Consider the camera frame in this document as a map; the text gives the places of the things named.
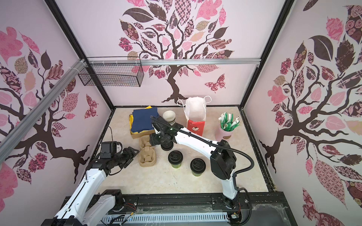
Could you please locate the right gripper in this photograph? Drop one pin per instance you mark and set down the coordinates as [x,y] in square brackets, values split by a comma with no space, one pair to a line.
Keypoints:
[153,141]

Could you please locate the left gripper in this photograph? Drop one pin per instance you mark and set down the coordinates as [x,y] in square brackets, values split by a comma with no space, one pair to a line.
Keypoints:
[129,154]

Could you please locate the black cup lid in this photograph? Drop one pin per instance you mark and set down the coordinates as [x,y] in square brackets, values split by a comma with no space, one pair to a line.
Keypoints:
[198,164]
[175,156]

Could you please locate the green paper coffee cup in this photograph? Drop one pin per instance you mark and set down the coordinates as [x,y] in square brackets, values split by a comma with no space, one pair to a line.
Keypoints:
[176,164]

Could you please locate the red white paper bag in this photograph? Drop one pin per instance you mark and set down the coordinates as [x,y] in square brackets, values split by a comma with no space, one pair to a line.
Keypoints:
[195,113]

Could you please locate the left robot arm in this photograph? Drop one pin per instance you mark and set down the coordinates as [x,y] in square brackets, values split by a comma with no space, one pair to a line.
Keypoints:
[76,211]

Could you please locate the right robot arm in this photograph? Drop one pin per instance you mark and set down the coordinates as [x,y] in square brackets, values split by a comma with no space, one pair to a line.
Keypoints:
[221,156]

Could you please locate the stack of black lids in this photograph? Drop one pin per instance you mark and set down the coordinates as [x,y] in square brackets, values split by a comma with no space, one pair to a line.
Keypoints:
[167,147]

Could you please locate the stack of paper cups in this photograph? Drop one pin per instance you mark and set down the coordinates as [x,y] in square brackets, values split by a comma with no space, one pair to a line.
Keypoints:
[170,117]

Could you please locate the blue napkin stack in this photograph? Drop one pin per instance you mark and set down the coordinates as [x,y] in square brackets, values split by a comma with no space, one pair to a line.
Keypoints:
[144,118]

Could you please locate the pulp cup carrier tray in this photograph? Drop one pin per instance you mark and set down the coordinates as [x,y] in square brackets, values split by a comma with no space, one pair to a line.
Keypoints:
[147,155]

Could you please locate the green white straw packets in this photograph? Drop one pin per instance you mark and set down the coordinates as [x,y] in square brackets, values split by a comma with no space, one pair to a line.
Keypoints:
[228,122]

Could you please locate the white cable duct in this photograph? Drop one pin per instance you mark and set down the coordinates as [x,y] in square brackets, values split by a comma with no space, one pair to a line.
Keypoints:
[158,219]

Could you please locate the black wire basket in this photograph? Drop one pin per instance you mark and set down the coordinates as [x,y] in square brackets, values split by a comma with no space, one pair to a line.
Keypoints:
[112,72]

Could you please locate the aluminium frame bar back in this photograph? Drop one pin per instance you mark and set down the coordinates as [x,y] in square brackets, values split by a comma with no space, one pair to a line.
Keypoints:
[179,62]

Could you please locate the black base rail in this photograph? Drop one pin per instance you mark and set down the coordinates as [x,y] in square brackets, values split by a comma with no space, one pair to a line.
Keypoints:
[252,209]

